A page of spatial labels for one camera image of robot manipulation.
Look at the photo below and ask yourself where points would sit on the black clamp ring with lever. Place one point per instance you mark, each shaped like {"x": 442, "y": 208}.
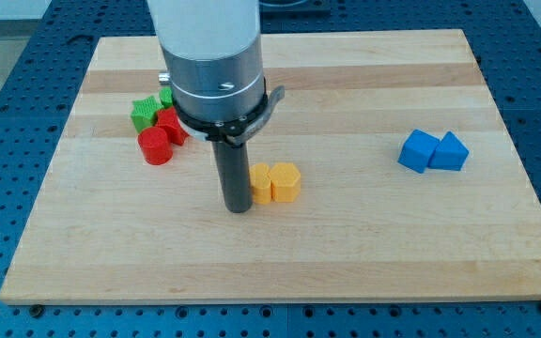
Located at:
{"x": 233, "y": 132}

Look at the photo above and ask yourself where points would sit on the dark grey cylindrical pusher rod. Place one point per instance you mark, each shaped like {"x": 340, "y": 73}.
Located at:
{"x": 233, "y": 169}

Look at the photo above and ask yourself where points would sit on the yellow heart block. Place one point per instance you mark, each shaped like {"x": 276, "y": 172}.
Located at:
{"x": 260, "y": 183}

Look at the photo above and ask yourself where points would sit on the yellow hexagon block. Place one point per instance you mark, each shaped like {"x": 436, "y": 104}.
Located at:
{"x": 285, "y": 179}

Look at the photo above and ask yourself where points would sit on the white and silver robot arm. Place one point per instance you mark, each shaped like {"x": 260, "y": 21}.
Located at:
{"x": 213, "y": 55}

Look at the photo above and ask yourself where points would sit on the blue cube block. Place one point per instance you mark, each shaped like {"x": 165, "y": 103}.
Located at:
{"x": 418, "y": 150}

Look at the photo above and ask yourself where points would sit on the red star block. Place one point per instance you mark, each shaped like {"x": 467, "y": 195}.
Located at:
{"x": 167, "y": 119}

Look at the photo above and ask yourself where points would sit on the green small block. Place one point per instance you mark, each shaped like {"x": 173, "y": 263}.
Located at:
{"x": 166, "y": 97}

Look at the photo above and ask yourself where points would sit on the red cylinder block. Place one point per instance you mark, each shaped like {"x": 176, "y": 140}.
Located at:
{"x": 155, "y": 146}

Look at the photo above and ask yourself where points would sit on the green star block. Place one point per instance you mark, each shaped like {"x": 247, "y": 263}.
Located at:
{"x": 144, "y": 113}

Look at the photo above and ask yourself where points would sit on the wooden board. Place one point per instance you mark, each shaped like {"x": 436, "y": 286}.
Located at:
{"x": 108, "y": 228}

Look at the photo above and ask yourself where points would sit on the blue triangular prism block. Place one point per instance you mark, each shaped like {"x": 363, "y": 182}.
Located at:
{"x": 450, "y": 154}

